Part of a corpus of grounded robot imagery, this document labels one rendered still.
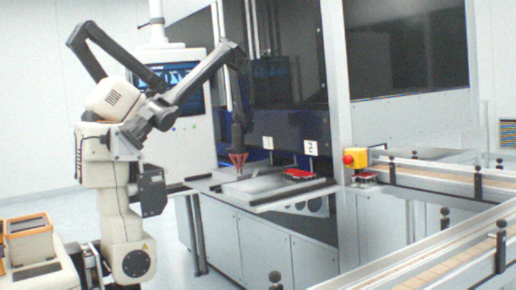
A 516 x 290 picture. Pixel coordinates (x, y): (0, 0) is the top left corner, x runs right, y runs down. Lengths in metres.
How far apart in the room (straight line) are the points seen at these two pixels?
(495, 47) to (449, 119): 4.33
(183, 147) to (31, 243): 1.18
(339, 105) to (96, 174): 0.93
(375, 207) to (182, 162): 1.12
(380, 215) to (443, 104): 0.65
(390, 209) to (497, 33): 4.81
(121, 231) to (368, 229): 1.00
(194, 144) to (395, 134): 1.13
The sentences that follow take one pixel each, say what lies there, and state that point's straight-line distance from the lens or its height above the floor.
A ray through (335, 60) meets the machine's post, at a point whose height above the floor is 1.37.
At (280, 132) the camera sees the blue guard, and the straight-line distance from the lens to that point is 2.04.
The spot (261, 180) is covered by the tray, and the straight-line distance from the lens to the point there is 1.88.
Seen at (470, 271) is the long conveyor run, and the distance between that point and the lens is 0.91.
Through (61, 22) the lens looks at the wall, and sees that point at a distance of 6.99.
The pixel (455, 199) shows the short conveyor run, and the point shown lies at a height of 0.87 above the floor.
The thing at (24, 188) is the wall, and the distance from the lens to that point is 6.92.
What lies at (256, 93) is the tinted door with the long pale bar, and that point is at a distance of 2.19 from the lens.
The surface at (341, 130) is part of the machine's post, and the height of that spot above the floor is 1.10.
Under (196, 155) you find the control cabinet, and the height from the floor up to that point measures 0.94.
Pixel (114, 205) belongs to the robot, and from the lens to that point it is 1.59.
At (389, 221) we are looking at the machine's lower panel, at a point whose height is 0.66.
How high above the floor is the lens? 1.30
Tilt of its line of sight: 7 degrees down
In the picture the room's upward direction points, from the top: 5 degrees counter-clockwise
